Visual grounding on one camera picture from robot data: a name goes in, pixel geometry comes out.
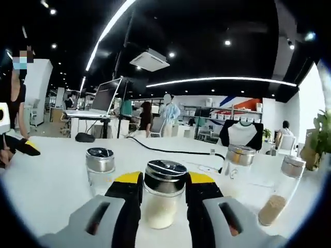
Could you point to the storage shelf with white boxes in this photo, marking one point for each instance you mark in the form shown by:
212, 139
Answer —
214, 115

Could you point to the short white-filled seasoning bottle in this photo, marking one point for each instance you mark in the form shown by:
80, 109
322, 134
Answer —
160, 214

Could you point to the ceiling air conditioner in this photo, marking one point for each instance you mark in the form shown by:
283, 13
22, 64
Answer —
150, 60

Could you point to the glass jar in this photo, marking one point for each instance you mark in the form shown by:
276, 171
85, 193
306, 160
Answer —
99, 161

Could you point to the long ceiling light strip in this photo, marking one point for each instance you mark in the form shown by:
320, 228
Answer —
102, 36

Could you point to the curved ceiling light strip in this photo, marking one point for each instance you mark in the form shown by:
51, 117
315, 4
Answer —
219, 78

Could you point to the tall brown-filled seasoning bottle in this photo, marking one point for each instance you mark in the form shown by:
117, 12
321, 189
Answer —
271, 210

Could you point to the white office chair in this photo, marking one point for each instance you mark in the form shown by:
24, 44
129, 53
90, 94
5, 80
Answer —
287, 143

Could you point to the silver laptop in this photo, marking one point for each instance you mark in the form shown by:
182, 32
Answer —
106, 95

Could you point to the black stand pole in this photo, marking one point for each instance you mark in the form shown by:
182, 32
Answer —
119, 129

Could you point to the person's left hand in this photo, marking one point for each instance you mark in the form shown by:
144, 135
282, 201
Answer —
5, 158

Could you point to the black computer mouse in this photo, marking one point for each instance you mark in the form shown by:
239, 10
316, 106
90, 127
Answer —
84, 137

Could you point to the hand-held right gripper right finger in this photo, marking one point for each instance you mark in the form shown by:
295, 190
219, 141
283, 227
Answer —
212, 222

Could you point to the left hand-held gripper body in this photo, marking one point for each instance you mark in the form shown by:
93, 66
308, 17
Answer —
5, 124

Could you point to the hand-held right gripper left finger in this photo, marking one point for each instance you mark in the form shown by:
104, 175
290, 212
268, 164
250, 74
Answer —
108, 214

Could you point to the small potted plant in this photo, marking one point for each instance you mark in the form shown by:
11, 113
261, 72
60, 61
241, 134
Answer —
267, 133

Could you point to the large potted plant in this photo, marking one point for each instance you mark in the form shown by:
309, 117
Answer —
322, 137

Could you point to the brown cardboard box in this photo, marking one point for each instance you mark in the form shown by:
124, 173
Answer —
309, 155

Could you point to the white laptop stand desk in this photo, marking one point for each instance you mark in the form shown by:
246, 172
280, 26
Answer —
77, 124

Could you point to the tall white-filled seasoning bottle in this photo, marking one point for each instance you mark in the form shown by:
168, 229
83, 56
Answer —
239, 157

